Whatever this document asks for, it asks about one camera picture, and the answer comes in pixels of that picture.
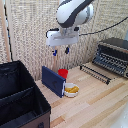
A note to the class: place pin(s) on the yellow food pieces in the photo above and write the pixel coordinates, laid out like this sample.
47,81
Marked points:
72,89

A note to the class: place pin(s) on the black fabric storage bin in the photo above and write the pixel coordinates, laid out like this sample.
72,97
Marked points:
20,96

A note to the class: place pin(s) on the red plastic cup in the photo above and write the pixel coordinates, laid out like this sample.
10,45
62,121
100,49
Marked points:
63,73

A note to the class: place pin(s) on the white bowl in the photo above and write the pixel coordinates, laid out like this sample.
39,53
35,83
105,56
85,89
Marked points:
68,93

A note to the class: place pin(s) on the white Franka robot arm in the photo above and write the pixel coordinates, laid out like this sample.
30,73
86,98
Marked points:
71,13

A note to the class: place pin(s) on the black toaster oven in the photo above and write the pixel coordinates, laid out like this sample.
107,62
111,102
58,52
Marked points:
113,55

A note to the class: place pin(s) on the wooden post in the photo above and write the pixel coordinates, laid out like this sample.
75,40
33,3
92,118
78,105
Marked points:
56,61

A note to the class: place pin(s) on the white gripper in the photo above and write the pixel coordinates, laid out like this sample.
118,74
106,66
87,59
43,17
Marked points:
62,38

